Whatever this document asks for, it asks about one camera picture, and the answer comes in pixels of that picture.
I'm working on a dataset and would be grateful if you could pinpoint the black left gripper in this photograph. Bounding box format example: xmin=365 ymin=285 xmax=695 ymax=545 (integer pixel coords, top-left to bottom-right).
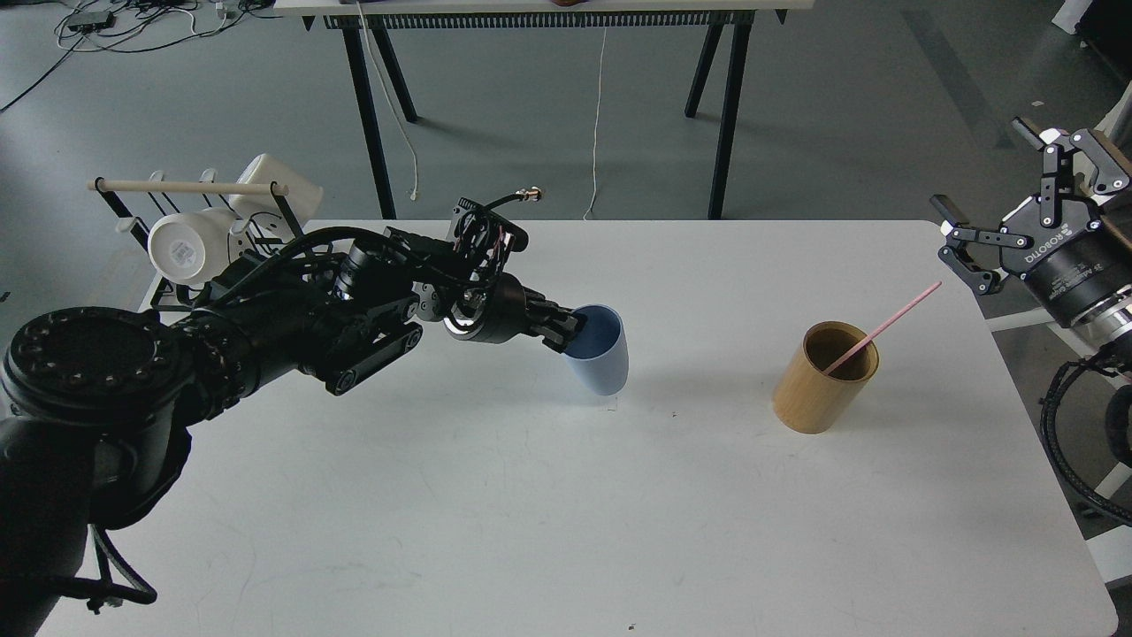
xmin=441 ymin=273 xmax=589 ymax=352

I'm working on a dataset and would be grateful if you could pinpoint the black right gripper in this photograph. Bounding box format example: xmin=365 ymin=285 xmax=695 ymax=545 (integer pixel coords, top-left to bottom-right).
xmin=929 ymin=117 xmax=1132 ymax=328

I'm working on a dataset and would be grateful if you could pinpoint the light blue plastic cup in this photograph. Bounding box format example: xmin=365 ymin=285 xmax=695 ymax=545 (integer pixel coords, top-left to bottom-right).
xmin=561 ymin=305 xmax=631 ymax=396

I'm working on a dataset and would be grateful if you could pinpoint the pink chopstick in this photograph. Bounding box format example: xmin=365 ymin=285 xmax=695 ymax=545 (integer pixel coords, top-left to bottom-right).
xmin=823 ymin=279 xmax=943 ymax=376

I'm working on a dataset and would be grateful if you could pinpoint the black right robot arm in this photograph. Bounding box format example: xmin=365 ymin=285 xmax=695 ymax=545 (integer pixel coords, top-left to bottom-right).
xmin=931 ymin=117 xmax=1131 ymax=525

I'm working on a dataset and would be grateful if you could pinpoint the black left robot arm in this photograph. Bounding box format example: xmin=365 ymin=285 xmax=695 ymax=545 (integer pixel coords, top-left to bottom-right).
xmin=1 ymin=201 xmax=589 ymax=636

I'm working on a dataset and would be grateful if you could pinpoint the bamboo cylinder holder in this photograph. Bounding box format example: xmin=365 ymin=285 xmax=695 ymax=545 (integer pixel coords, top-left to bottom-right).
xmin=772 ymin=321 xmax=880 ymax=434

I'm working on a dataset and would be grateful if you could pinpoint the white square mug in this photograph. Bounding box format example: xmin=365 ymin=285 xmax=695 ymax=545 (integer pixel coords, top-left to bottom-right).
xmin=232 ymin=154 xmax=325 ymax=233

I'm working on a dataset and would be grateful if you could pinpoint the white mug on rack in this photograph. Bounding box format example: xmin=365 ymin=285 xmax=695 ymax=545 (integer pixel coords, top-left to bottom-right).
xmin=147 ymin=207 xmax=251 ymax=286

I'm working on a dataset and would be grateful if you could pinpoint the white hanging cable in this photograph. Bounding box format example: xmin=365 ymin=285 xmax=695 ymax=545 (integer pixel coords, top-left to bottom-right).
xmin=583 ymin=27 xmax=609 ymax=221

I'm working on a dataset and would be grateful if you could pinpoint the black wire cup rack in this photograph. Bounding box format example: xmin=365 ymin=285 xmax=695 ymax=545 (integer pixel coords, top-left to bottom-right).
xmin=88 ymin=170 xmax=303 ymax=310

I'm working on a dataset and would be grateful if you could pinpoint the floor cables and power strip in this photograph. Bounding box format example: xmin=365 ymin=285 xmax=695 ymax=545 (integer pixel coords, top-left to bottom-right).
xmin=0 ymin=0 xmax=284 ymax=111

